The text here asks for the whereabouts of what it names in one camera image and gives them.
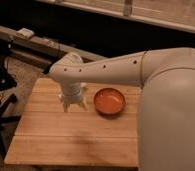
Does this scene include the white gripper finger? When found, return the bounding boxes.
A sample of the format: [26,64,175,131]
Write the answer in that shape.
[78,99,88,111]
[63,103,70,113]

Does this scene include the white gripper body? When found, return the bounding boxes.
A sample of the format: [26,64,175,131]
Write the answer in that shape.
[60,82,86,104]

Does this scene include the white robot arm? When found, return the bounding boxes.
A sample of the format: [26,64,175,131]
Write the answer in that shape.
[49,48,195,171]

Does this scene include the orange ceramic bowl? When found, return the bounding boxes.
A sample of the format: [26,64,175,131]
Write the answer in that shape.
[94,88,125,116]

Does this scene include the wooden table board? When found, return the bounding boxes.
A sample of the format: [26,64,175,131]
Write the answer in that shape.
[5,78,140,167]

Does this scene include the small white box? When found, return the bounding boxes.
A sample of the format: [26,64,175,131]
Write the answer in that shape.
[17,28,34,38]

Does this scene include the black stand frame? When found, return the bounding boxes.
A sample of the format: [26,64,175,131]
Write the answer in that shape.
[0,53,20,158]

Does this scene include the long grey metal rail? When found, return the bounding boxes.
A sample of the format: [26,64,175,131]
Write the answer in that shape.
[0,26,104,69]

